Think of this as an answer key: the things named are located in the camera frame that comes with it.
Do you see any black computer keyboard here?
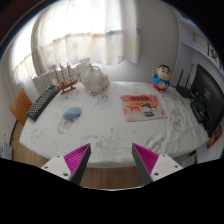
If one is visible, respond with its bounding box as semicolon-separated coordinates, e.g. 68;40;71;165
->
26;84;60;122

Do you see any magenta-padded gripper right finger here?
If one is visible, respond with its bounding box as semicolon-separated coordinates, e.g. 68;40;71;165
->
131;142;184;186

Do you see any large white conch shell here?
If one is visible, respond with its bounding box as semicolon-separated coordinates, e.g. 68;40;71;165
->
81;63;111;97

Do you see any wooden model sailing ship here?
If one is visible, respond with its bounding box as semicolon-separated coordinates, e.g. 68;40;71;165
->
53;62;82;96

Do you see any black computer monitor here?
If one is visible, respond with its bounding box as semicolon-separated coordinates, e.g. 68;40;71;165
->
189;63;224;138

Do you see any white star-print curtain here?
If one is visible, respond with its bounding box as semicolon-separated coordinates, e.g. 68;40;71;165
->
9;0;141;84

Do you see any cartoon boy figurine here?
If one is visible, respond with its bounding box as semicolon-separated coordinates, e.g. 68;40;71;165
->
151;63;173;93

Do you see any red printed card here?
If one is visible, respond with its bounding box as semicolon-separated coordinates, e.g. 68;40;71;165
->
206;124;224;150

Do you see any black router with antennas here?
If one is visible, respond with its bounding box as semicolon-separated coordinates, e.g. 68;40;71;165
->
175;68;198;100

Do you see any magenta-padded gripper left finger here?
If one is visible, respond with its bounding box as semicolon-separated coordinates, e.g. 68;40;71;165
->
40;143;92;186

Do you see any white printed tablecloth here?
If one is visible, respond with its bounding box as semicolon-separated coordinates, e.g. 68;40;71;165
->
19;80;211;168

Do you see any light blue computer mouse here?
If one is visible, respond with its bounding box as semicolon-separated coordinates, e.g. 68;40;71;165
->
62;106;83;122

